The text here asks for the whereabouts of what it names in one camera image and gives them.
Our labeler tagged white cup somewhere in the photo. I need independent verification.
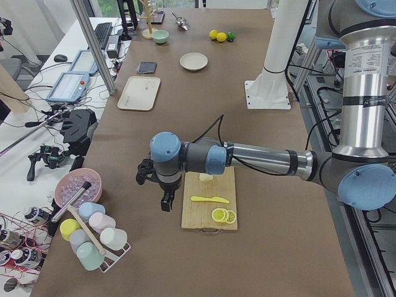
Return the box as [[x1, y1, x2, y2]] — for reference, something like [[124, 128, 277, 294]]
[[100, 228, 127, 251]]

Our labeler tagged yellow lemon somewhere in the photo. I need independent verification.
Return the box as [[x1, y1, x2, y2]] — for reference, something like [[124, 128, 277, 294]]
[[216, 32, 228, 43], [209, 30, 218, 40]]

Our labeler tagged metal rod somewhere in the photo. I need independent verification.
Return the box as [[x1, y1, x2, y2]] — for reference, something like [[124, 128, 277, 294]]
[[0, 111, 63, 157]]

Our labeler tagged beige rectangular tray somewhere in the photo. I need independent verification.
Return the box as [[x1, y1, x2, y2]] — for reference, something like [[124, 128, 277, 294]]
[[117, 76, 161, 111]]

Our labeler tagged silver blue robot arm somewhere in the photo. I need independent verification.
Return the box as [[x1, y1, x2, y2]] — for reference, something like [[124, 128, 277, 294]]
[[136, 1, 395, 211]]

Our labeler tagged beige round plate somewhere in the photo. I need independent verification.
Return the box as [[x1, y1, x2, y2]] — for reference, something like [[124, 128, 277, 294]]
[[179, 52, 208, 71]]

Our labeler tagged lemon slice back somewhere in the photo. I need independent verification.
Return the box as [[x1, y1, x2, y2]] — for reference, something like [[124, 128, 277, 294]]
[[225, 210, 237, 225]]

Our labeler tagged grey folded cloth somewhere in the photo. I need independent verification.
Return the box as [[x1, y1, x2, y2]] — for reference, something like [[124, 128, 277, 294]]
[[136, 61, 157, 74]]

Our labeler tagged wooden mug tree stand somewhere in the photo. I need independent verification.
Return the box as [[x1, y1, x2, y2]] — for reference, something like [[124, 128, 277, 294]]
[[139, 0, 158, 40]]

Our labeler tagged mint green cup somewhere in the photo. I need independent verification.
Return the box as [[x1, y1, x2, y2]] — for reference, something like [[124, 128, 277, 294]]
[[76, 242, 105, 271]]

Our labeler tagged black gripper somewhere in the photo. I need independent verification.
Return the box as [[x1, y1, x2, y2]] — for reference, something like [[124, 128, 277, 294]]
[[136, 158, 173, 212]]

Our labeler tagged yellow cup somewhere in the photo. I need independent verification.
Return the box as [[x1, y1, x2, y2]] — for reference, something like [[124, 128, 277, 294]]
[[59, 218, 81, 241]]

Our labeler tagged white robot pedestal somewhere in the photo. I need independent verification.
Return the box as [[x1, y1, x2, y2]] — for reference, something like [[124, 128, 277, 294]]
[[244, 0, 310, 110]]

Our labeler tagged aluminium frame post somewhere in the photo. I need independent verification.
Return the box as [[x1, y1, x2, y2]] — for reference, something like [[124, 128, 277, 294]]
[[70, 0, 116, 95]]

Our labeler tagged pink cup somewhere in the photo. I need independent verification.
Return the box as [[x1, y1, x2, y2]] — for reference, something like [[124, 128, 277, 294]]
[[88, 212, 116, 234]]

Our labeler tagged yellow lemon left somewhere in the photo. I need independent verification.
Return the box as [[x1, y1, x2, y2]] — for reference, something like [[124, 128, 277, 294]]
[[209, 30, 218, 40]]

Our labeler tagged metal black-tipped muddler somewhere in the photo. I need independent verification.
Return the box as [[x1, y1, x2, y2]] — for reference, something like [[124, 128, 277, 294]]
[[51, 181, 92, 223]]

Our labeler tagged teach pendant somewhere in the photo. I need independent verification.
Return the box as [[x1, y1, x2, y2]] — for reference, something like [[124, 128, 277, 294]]
[[46, 72, 90, 103], [69, 49, 98, 75]]

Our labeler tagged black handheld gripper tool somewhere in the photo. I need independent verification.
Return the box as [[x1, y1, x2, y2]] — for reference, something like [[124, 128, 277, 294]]
[[27, 145, 71, 181]]

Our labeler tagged yellow plastic knife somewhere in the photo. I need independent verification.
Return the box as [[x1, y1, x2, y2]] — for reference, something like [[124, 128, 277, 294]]
[[191, 196, 230, 204]]

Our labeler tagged lemon slice front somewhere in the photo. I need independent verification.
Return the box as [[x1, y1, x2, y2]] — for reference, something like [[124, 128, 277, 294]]
[[211, 208, 229, 223]]

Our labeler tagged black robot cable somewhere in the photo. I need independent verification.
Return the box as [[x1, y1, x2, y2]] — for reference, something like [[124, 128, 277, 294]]
[[195, 114, 225, 146]]

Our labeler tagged grey cup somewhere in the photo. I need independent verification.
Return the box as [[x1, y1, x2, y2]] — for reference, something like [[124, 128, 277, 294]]
[[69, 229, 91, 254]]

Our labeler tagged black keyboard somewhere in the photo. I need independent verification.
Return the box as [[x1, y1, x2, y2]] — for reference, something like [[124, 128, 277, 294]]
[[94, 22, 112, 50]]

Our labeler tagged black computer mouse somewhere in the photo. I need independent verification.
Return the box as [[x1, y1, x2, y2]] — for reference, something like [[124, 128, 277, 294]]
[[53, 54, 68, 62]]

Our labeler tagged teach pendant far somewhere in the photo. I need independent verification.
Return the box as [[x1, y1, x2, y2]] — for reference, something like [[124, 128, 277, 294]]
[[69, 49, 98, 75]]

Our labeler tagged blue cup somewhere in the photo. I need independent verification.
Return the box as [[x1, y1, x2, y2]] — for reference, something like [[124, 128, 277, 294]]
[[79, 202, 106, 222]]

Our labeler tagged white steamed bun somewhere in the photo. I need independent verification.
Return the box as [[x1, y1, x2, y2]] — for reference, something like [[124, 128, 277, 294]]
[[199, 173, 213, 182]]

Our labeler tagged yellow lemon right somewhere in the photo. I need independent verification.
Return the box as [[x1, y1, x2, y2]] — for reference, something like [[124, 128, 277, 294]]
[[216, 32, 228, 43]]

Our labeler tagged white cup rack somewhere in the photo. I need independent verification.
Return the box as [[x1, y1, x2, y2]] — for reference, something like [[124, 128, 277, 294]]
[[99, 242, 132, 273]]

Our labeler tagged lemon slice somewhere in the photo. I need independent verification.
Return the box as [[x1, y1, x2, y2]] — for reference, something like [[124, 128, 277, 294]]
[[225, 210, 237, 225], [211, 208, 229, 223]]

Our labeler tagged pink bowl with ice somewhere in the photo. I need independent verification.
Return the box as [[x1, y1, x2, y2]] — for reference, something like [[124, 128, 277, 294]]
[[54, 168, 102, 208]]

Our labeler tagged mint green bowl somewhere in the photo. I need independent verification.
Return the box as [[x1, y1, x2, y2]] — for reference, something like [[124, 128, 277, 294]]
[[152, 30, 170, 45]]

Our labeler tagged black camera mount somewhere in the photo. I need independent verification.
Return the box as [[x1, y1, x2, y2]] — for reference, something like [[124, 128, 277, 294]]
[[60, 109, 98, 171]]

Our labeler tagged teach pendant near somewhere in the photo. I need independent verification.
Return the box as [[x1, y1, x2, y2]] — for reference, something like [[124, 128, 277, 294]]
[[46, 72, 90, 103]]

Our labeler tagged metal scoop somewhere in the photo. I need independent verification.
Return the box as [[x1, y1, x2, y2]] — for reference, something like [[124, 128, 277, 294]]
[[172, 12, 190, 31]]

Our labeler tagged bamboo cutting board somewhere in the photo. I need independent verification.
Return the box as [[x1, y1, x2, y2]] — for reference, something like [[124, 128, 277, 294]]
[[181, 167, 238, 232]]

